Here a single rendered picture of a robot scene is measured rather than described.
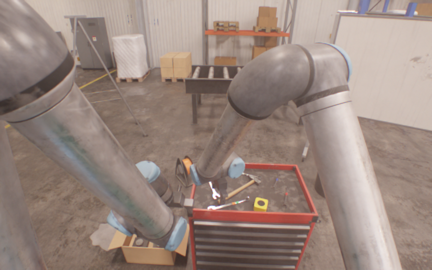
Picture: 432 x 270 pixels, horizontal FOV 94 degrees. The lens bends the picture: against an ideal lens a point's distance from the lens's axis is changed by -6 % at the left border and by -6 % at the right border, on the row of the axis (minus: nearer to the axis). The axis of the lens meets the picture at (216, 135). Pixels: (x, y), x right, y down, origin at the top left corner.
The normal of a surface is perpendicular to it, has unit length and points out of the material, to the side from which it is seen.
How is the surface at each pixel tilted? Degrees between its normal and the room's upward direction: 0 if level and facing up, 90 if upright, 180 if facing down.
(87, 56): 90
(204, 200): 0
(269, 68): 58
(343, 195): 77
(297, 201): 0
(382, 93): 90
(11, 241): 91
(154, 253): 90
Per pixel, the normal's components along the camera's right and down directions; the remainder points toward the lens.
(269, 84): -0.25, 0.29
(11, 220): 0.98, 0.15
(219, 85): 0.00, 0.49
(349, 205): -0.56, 0.09
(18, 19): 0.79, -0.40
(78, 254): 0.01, -0.87
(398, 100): -0.47, 0.43
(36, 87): 0.82, 0.33
